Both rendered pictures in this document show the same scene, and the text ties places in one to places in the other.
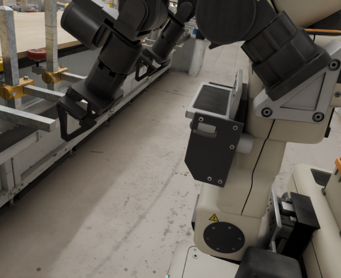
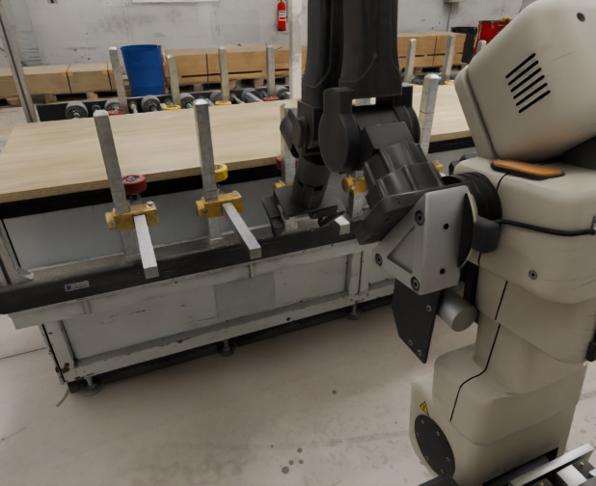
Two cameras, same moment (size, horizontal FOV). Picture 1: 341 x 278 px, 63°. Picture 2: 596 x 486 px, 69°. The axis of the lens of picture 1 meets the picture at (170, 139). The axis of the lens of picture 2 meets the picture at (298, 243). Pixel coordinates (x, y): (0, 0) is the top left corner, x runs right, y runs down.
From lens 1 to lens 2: 49 cm
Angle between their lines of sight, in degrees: 51
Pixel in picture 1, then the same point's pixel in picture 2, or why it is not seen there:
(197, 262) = not seen: outside the picture
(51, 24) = (424, 110)
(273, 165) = (510, 372)
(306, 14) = (516, 141)
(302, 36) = (397, 175)
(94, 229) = not seen: hidden behind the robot
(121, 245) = not seen: hidden behind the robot
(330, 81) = (419, 239)
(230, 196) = (439, 385)
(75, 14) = (284, 126)
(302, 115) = (402, 275)
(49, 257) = (351, 388)
